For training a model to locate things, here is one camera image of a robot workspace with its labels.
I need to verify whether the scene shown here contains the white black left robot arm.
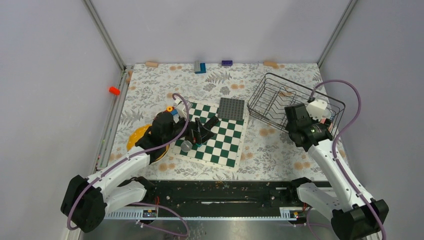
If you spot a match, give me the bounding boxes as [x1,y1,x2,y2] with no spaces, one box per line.
[60,111,219,233]

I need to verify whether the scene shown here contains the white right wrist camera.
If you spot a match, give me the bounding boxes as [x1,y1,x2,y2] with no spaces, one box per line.
[306,99,328,121]

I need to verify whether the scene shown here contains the black glitter microphone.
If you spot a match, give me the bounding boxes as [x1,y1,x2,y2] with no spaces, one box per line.
[180,116,219,153]

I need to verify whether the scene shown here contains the yellow orange plate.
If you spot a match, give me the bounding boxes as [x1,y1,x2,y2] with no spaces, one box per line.
[126,124,169,162]

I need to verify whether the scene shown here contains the green white chessboard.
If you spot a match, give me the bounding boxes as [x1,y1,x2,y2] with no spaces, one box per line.
[167,109,249,171]

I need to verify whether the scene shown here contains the black wire dish rack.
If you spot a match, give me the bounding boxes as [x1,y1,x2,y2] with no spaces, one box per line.
[247,72,346,136]

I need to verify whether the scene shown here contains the purple lego brick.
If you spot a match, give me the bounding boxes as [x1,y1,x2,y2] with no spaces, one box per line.
[221,60,233,66]

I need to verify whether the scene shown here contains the floral table mat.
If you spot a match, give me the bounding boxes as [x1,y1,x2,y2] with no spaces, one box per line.
[98,63,329,182]

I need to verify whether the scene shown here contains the orange red cylinder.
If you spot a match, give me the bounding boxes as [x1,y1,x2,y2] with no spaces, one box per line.
[108,86,121,96]

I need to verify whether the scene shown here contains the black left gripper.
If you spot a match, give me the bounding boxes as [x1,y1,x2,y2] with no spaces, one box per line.
[163,111,215,145]

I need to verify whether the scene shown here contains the right wooden block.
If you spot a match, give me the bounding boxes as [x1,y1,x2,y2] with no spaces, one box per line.
[263,61,280,69]

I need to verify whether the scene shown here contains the left wooden block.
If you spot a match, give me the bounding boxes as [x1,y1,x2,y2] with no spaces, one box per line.
[145,61,159,68]

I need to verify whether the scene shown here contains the large pink mug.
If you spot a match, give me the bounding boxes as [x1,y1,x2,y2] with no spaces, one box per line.
[319,118,333,132]

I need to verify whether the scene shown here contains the blue white patterned bowl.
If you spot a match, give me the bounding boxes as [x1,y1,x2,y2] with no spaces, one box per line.
[323,109,334,121]

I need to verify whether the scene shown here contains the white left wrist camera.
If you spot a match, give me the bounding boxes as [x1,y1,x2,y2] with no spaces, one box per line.
[174,99,193,119]

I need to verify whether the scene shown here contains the wooden block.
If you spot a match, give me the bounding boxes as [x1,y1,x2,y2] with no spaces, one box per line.
[145,61,159,68]
[263,61,280,69]

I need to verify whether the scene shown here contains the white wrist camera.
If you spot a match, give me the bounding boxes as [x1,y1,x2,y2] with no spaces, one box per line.
[306,99,328,121]
[174,99,193,119]

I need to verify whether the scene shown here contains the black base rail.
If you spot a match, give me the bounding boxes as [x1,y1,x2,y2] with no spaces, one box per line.
[119,177,309,221]

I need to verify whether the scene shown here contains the colourful lego brick toy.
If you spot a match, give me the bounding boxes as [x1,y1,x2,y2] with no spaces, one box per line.
[166,106,179,116]

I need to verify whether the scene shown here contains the grey blue lego bricks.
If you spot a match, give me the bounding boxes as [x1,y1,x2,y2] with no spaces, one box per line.
[193,61,206,74]

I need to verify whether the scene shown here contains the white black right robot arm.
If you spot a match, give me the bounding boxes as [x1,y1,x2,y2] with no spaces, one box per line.
[284,103,389,240]

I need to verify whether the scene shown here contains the grey lego baseplate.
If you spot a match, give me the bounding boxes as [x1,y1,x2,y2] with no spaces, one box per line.
[217,97,245,121]

